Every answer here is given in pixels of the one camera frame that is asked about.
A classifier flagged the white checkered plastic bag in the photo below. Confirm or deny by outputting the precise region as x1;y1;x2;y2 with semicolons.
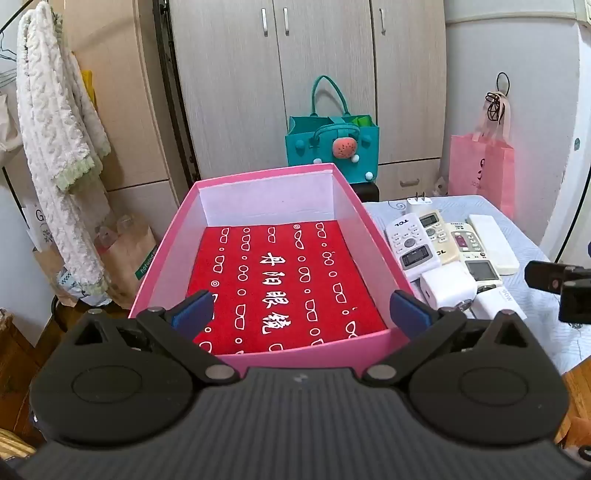
55;268;114;306

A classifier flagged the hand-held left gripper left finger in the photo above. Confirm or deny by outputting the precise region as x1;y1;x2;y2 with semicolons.
60;290;241;385

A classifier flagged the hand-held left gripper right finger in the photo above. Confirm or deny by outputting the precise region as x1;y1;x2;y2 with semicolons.
362;290;543;386

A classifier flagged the small cream remote control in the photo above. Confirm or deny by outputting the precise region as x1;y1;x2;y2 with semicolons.
418;210;462;266

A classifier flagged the plain brown paper bag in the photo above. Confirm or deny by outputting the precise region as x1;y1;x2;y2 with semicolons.
31;247;79;308

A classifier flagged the pink paper gift bag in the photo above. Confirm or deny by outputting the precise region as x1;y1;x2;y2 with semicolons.
449;92;515;220

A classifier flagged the light wooden side cabinet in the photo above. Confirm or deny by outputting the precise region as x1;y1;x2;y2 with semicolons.
60;0;183;227

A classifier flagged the white paper bag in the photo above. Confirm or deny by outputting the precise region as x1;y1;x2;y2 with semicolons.
22;203;52;254

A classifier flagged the teal felt tote bag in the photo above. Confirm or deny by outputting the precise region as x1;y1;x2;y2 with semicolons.
285;75;380;184

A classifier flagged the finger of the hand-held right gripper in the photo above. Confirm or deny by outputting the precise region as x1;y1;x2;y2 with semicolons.
558;278;591;325
525;261;575;292

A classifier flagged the white patterned quilted cover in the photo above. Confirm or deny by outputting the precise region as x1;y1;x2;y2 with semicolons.
365;194;591;377

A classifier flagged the pink cardboard box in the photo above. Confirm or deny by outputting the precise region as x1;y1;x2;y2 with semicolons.
128;162;416;376

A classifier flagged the white charger with metal prongs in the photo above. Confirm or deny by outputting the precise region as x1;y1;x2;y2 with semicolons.
406;191;435;217

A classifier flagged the yellow and black package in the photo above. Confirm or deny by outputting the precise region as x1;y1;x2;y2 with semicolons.
0;428;38;462

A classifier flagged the red printed cloth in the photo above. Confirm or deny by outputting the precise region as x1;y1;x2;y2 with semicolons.
187;220;387;356

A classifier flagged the plain white remote control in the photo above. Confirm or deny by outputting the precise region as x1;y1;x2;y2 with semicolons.
466;213;521;276

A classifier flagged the white refrigerator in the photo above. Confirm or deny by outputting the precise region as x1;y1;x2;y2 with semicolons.
443;0;591;259

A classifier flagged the white charger with grey print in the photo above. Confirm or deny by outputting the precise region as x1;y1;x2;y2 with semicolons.
473;285;528;321

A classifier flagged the black knotted cord charm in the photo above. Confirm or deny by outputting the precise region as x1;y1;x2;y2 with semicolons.
485;91;505;123

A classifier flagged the cream remote with pink display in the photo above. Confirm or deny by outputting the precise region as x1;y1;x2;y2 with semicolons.
445;223;503;292

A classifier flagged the white cube charger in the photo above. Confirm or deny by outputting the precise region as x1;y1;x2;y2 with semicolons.
419;267;478;311

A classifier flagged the dark stool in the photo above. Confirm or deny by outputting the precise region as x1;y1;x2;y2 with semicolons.
351;182;380;204

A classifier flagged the brown paper bag green label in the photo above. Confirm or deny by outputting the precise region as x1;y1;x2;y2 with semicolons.
95;224;160;310

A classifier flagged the white remote with black logo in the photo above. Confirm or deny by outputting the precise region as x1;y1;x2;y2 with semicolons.
385;215;441;283

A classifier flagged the light wooden wardrobe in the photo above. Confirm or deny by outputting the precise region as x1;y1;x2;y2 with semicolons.
164;0;448;204

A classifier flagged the cream cloth bag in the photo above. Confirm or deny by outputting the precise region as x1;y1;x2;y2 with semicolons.
0;88;24;167

